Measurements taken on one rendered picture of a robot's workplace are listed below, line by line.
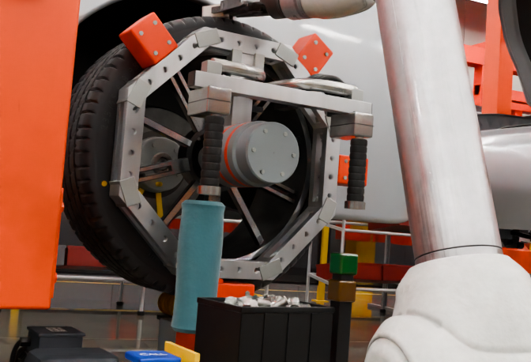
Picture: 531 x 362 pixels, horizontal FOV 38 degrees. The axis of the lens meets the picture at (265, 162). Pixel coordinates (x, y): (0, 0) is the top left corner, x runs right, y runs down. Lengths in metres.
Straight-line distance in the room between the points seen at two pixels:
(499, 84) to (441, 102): 5.27
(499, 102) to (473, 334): 5.39
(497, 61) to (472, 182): 5.34
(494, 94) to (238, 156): 4.73
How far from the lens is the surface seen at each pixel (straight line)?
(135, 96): 1.60
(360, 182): 1.59
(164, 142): 2.14
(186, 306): 1.53
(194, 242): 1.51
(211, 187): 1.41
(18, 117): 1.42
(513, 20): 5.41
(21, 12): 1.46
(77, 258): 5.64
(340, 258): 1.43
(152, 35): 1.64
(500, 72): 6.21
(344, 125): 1.62
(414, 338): 0.81
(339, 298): 1.43
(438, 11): 0.98
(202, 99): 1.44
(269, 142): 1.56
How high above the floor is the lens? 0.69
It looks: 5 degrees up
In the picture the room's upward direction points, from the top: 4 degrees clockwise
